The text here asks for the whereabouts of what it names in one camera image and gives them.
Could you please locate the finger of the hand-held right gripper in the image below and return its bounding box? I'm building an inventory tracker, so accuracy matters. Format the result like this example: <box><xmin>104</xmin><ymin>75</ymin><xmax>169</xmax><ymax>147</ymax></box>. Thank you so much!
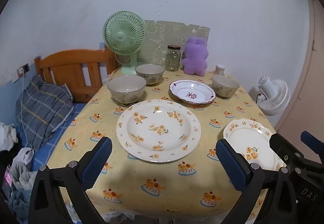
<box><xmin>269</xmin><ymin>133</ymin><xmax>305</xmax><ymax>171</ymax></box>
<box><xmin>300</xmin><ymin>131</ymin><xmax>324</xmax><ymax>164</ymax></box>

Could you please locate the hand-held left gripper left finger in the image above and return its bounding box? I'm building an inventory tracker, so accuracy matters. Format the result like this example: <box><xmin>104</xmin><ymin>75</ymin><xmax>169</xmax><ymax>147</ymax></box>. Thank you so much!
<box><xmin>28</xmin><ymin>136</ymin><xmax>113</xmax><ymax>224</ymax></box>

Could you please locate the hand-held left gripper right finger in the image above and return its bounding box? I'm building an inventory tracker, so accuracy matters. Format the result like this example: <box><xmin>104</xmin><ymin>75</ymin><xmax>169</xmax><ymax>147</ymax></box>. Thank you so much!
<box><xmin>215</xmin><ymin>139</ymin><xmax>296</xmax><ymax>224</ymax></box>

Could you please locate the small scalloped floral plate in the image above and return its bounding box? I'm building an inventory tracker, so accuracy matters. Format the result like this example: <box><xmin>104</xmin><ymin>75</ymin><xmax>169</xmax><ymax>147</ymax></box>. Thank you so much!
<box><xmin>223</xmin><ymin>118</ymin><xmax>284</xmax><ymax>172</ymax></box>

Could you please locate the large floral plate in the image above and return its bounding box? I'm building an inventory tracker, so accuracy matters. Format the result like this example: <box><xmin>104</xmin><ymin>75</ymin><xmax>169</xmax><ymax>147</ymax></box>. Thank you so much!
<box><xmin>116</xmin><ymin>100</ymin><xmax>201</xmax><ymax>163</ymax></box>

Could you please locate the large beige floral bowl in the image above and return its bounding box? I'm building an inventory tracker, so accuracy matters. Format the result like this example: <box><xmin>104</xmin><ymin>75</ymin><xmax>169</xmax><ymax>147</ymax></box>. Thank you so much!
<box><xmin>107</xmin><ymin>75</ymin><xmax>147</xmax><ymax>106</ymax></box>

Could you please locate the red-rimmed white plate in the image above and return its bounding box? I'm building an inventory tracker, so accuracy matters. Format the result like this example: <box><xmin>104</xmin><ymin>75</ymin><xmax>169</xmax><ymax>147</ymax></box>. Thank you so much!
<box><xmin>169</xmin><ymin>79</ymin><xmax>216</xmax><ymax>105</ymax></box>

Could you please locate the yellow printed tablecloth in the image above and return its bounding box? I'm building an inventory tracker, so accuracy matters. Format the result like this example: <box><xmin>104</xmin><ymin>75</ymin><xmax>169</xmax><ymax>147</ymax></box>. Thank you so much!
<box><xmin>47</xmin><ymin>68</ymin><xmax>279</xmax><ymax>222</ymax></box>

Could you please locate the blue checked bedsheet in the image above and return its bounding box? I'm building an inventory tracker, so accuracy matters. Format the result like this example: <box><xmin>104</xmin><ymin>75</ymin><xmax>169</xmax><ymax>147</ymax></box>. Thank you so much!
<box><xmin>33</xmin><ymin>103</ymin><xmax>88</xmax><ymax>171</ymax></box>

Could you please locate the white fan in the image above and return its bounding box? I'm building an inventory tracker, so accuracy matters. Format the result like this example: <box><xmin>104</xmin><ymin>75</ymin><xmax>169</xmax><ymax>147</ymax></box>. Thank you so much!
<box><xmin>256</xmin><ymin>75</ymin><xmax>291</xmax><ymax>116</ymax></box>

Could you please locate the beige door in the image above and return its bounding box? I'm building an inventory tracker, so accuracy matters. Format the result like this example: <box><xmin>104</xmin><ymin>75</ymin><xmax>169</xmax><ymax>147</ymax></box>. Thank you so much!
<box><xmin>275</xmin><ymin>0</ymin><xmax>324</xmax><ymax>138</ymax></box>

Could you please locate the plaid grey-blue pillow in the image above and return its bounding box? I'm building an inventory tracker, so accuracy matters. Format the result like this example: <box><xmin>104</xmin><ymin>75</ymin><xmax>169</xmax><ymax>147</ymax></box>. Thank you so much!
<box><xmin>16</xmin><ymin>74</ymin><xmax>74</xmax><ymax>151</ymax></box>

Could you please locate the pile of clothes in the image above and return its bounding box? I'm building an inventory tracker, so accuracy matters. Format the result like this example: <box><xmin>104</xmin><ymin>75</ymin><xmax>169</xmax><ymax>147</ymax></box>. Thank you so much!
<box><xmin>0</xmin><ymin>123</ymin><xmax>38</xmax><ymax>217</ymax></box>

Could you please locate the wooden bed headboard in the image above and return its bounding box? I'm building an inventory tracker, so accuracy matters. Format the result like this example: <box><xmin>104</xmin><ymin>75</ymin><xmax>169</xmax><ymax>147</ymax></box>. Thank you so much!
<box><xmin>34</xmin><ymin>49</ymin><xmax>119</xmax><ymax>103</ymax></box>

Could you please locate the purple plush toy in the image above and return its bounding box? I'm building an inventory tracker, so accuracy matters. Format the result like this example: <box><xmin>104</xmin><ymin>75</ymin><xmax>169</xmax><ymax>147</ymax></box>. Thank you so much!
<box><xmin>182</xmin><ymin>37</ymin><xmax>208</xmax><ymax>74</ymax></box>

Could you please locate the glass jar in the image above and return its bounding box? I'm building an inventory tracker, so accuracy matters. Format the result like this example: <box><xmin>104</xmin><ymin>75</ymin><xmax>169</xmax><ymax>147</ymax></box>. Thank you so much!
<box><xmin>166</xmin><ymin>45</ymin><xmax>181</xmax><ymax>72</ymax></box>

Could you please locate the green desk fan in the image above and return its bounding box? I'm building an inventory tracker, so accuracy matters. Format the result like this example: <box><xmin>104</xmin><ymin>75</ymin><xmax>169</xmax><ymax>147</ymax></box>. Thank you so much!
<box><xmin>102</xmin><ymin>11</ymin><xmax>147</xmax><ymax>75</ymax></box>

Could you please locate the black fan cable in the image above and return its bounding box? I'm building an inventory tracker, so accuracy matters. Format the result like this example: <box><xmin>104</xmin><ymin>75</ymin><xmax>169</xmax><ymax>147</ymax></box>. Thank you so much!
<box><xmin>255</xmin><ymin>92</ymin><xmax>266</xmax><ymax>106</ymax></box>

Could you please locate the white charging cable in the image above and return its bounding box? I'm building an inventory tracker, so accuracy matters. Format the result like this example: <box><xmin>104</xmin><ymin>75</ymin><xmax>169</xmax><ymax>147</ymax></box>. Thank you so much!
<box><xmin>21</xmin><ymin>72</ymin><xmax>29</xmax><ymax>150</ymax></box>

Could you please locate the wall socket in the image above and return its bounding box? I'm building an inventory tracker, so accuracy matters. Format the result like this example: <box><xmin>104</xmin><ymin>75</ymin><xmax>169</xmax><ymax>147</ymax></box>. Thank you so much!
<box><xmin>17</xmin><ymin>63</ymin><xmax>30</xmax><ymax>76</ymax></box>

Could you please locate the green printed wall board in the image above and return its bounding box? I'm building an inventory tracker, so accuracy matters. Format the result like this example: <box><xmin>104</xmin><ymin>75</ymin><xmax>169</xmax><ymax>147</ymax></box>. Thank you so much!
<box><xmin>138</xmin><ymin>20</ymin><xmax>210</xmax><ymax>68</ymax></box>

